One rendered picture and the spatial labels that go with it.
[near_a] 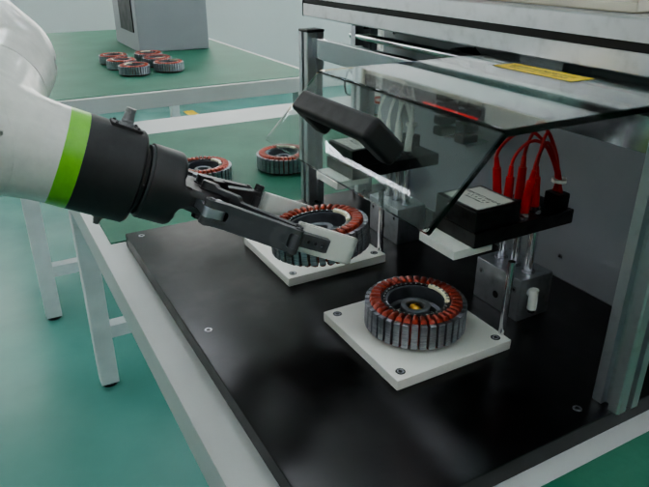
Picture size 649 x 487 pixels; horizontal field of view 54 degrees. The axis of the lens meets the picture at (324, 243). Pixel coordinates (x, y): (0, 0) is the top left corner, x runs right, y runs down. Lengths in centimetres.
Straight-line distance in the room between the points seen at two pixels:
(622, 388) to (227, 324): 42
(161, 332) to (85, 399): 120
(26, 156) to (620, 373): 56
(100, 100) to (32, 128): 154
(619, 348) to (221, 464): 38
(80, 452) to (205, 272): 102
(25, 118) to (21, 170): 4
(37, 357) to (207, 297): 145
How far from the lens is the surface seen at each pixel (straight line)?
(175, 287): 84
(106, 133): 61
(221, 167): 123
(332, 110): 47
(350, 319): 73
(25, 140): 59
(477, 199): 70
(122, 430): 184
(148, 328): 80
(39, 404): 201
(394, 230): 93
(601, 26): 62
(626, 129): 60
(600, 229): 83
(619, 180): 81
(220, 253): 92
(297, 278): 82
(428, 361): 67
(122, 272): 94
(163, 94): 216
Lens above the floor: 117
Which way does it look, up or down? 25 degrees down
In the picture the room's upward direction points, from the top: straight up
